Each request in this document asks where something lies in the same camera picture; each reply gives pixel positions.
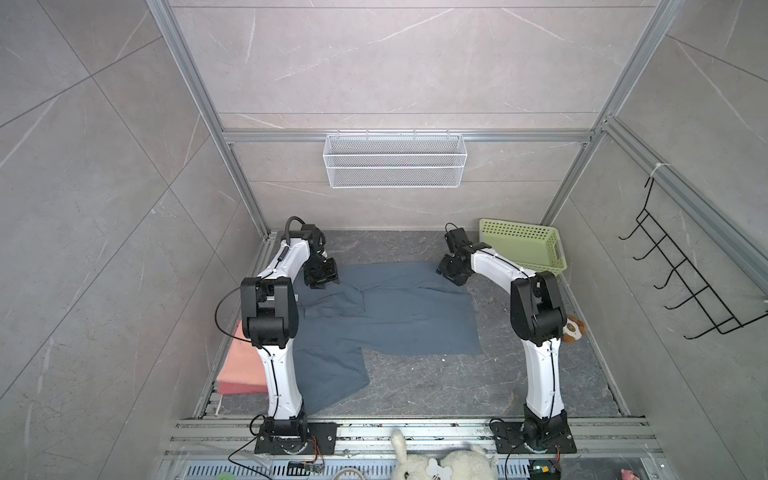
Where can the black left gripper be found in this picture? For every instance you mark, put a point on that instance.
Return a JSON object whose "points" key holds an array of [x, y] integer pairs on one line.
{"points": [[331, 276]]}

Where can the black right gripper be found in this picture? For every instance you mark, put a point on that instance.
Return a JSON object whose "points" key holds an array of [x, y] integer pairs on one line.
{"points": [[442, 268]]}

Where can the blue-grey t-shirt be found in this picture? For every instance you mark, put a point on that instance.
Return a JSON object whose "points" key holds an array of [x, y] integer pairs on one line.
{"points": [[400, 309]]}

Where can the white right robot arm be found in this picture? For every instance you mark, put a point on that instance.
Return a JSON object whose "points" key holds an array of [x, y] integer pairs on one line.
{"points": [[538, 318]]}

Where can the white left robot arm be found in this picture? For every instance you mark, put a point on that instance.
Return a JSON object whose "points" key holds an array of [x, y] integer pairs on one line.
{"points": [[270, 320]]}

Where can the light green plastic basket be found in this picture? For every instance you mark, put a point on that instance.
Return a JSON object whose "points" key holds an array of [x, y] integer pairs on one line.
{"points": [[535, 247]]}

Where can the folded pink t-shirt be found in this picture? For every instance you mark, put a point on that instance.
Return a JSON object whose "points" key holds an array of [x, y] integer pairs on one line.
{"points": [[242, 371]]}

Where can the small brown plush toy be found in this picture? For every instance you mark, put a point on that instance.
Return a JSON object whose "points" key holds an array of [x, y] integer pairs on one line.
{"points": [[574, 329]]}

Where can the white plush toy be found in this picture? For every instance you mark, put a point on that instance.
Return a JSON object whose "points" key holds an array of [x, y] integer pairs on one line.
{"points": [[470, 464]]}

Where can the white wire mesh basket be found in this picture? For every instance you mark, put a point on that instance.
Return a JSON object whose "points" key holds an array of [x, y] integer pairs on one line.
{"points": [[394, 161]]}

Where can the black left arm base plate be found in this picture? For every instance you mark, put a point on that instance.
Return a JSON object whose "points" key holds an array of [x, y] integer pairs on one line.
{"points": [[321, 438]]}

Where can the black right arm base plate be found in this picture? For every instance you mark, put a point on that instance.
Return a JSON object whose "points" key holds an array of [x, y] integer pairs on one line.
{"points": [[532, 437]]}

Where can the aluminium frame post left corner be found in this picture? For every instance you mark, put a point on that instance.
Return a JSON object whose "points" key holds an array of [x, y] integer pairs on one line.
{"points": [[170, 30]]}

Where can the aluminium frame post corner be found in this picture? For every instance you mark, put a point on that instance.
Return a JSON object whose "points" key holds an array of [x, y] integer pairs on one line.
{"points": [[170, 30], [660, 22]]}

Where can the aluminium front rail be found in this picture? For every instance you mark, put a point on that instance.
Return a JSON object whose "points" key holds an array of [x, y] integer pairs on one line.
{"points": [[601, 437]]}

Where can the black wire hook rack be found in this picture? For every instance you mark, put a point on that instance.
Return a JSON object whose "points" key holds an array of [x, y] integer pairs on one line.
{"points": [[697, 290]]}

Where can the aluminium frame post right corner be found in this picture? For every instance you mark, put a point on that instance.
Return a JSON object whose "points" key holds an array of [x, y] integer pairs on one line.
{"points": [[660, 22]]}

